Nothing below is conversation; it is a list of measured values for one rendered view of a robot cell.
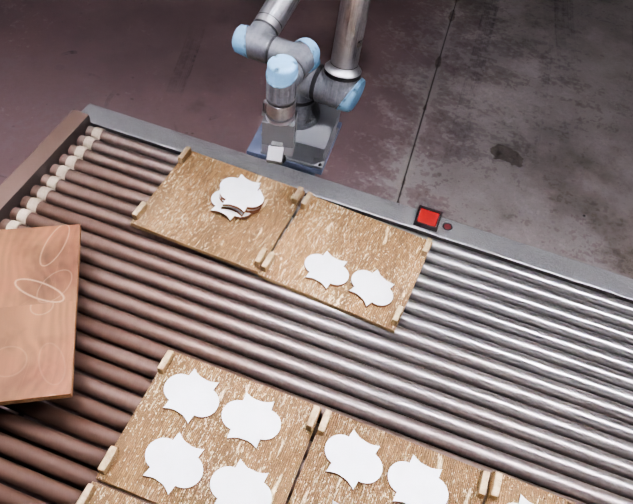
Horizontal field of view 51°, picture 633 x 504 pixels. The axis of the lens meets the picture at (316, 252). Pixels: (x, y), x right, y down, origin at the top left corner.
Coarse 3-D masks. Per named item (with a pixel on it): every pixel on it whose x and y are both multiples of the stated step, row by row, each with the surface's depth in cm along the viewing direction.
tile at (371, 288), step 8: (360, 272) 186; (368, 272) 187; (376, 272) 187; (352, 280) 184; (360, 280) 185; (368, 280) 185; (376, 280) 185; (384, 280) 185; (352, 288) 183; (360, 288) 183; (368, 288) 183; (376, 288) 183; (384, 288) 184; (360, 296) 181; (368, 296) 181; (376, 296) 182; (384, 296) 182; (392, 296) 182; (368, 304) 180; (376, 304) 180; (384, 304) 180
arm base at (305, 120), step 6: (312, 102) 215; (300, 108) 214; (306, 108) 215; (312, 108) 217; (318, 108) 221; (300, 114) 216; (306, 114) 216; (312, 114) 218; (318, 114) 221; (300, 120) 217; (306, 120) 218; (312, 120) 219; (318, 120) 222; (300, 126) 218; (306, 126) 219; (312, 126) 221
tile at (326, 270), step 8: (312, 256) 188; (320, 256) 189; (328, 256) 189; (304, 264) 187; (312, 264) 187; (320, 264) 187; (328, 264) 187; (336, 264) 187; (344, 264) 188; (312, 272) 185; (320, 272) 185; (328, 272) 185; (336, 272) 186; (344, 272) 186; (320, 280) 183; (328, 280) 184; (336, 280) 184; (344, 280) 184
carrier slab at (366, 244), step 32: (320, 224) 198; (352, 224) 199; (384, 224) 200; (288, 256) 189; (352, 256) 191; (384, 256) 192; (416, 256) 193; (288, 288) 183; (320, 288) 183; (384, 320) 178
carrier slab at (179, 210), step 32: (192, 160) 210; (160, 192) 200; (192, 192) 201; (288, 192) 205; (160, 224) 192; (192, 224) 193; (224, 224) 194; (256, 224) 195; (224, 256) 187; (256, 256) 188
